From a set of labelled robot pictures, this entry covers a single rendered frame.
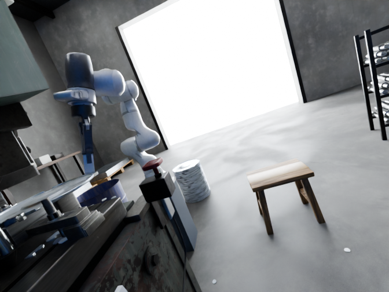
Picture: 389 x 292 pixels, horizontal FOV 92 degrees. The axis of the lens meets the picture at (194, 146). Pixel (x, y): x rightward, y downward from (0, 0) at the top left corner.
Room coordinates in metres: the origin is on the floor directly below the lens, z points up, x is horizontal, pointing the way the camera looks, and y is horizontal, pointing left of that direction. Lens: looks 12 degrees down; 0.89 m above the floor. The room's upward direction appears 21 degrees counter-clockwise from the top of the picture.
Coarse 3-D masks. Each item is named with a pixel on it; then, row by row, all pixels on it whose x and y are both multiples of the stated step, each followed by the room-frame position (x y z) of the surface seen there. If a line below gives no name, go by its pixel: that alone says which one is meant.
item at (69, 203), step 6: (96, 174) 0.72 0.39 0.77; (72, 192) 0.62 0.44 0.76; (66, 198) 0.59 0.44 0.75; (72, 198) 0.61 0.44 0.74; (54, 204) 0.55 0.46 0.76; (60, 204) 0.56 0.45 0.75; (66, 204) 0.58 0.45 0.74; (72, 204) 0.60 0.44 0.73; (78, 204) 0.61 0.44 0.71; (60, 210) 0.55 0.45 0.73; (66, 210) 0.57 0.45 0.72
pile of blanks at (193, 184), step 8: (192, 168) 1.73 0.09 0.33; (200, 168) 1.80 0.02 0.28; (176, 176) 1.77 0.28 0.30; (184, 176) 1.71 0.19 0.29; (192, 176) 1.71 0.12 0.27; (200, 176) 1.74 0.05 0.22; (184, 184) 1.75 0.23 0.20; (192, 184) 1.70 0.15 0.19; (200, 184) 1.72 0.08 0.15; (184, 192) 1.76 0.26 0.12; (192, 192) 1.72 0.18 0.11; (200, 192) 1.72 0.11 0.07; (208, 192) 1.76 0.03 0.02; (192, 200) 1.73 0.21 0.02; (200, 200) 1.70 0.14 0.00
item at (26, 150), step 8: (0, 136) 0.49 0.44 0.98; (8, 136) 0.51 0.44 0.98; (16, 136) 0.54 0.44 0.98; (0, 144) 0.48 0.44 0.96; (8, 144) 0.50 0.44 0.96; (16, 144) 0.52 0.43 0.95; (0, 152) 0.47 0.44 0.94; (8, 152) 0.49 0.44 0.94; (16, 152) 0.51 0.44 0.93; (24, 152) 0.52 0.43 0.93; (0, 160) 0.46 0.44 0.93; (8, 160) 0.48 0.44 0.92; (16, 160) 0.50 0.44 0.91; (24, 160) 0.51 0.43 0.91; (32, 160) 0.56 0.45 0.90; (0, 168) 0.46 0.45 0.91; (8, 168) 0.47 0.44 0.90; (16, 168) 0.49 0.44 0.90; (0, 176) 0.45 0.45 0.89
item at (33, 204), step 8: (80, 176) 0.72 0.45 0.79; (88, 176) 0.68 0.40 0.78; (64, 184) 0.70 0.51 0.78; (72, 184) 0.63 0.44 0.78; (80, 184) 0.55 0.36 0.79; (40, 192) 0.69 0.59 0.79; (48, 192) 0.62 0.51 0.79; (56, 192) 0.56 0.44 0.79; (64, 192) 0.55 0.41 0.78; (24, 200) 0.65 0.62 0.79; (32, 200) 0.58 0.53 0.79; (40, 200) 0.53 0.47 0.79; (56, 200) 0.48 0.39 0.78; (16, 208) 0.59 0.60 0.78; (24, 208) 0.52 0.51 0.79; (32, 208) 0.50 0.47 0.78; (40, 208) 0.47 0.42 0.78; (0, 216) 0.56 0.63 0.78; (8, 216) 0.51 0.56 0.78; (0, 224) 0.44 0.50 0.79
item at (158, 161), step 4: (152, 160) 0.63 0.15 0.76; (156, 160) 0.61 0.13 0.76; (160, 160) 0.61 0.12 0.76; (148, 164) 0.60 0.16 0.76; (152, 164) 0.58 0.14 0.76; (156, 164) 0.58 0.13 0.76; (160, 164) 0.60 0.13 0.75; (144, 168) 0.58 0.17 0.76; (148, 168) 0.58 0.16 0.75; (152, 168) 0.58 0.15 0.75; (156, 168) 0.61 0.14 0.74; (156, 172) 0.61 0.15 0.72
